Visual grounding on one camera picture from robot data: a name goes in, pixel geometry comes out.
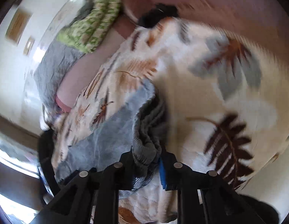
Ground black garment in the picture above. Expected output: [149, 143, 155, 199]
[37, 129, 60, 196]

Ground blue denim jeans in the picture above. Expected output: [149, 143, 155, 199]
[54, 80, 167, 199]

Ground green patterned cloth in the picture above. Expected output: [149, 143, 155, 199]
[57, 0, 121, 53]

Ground large wooden wall frame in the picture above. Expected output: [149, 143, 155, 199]
[5, 8, 32, 45]

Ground cream leaf print blanket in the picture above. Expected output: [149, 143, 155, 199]
[51, 18, 289, 223]

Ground grey quilted pillow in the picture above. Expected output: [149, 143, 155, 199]
[34, 39, 85, 111]

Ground small wooden wall frame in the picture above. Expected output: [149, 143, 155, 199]
[23, 36, 35, 56]

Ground pink bed sheet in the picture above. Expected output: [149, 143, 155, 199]
[55, 0, 289, 112]

